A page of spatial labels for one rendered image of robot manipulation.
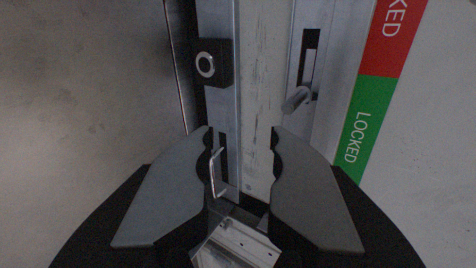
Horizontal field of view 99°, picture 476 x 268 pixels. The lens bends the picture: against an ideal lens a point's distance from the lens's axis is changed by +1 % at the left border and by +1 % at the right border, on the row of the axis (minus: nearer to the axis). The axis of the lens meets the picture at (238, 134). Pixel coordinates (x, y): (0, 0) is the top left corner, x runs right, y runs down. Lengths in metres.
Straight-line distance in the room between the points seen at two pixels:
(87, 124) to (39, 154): 0.05
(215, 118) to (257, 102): 0.08
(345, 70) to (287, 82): 0.08
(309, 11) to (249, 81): 0.11
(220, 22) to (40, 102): 0.20
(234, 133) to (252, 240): 0.20
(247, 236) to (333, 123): 0.28
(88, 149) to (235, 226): 0.29
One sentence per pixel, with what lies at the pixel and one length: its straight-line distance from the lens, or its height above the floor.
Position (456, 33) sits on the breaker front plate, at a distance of 0.25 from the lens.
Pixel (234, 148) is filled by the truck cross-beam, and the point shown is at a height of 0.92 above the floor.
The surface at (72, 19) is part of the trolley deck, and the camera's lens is 0.25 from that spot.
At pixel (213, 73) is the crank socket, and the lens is 0.27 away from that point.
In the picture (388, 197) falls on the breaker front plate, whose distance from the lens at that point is 0.32.
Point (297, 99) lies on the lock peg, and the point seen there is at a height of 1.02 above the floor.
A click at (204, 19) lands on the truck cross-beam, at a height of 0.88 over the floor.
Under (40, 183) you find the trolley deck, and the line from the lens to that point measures 0.27.
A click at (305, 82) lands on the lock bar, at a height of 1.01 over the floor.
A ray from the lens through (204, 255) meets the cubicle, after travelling 0.56.
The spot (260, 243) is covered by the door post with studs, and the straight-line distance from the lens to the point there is 0.42.
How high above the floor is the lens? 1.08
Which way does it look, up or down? 28 degrees down
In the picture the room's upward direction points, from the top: 107 degrees clockwise
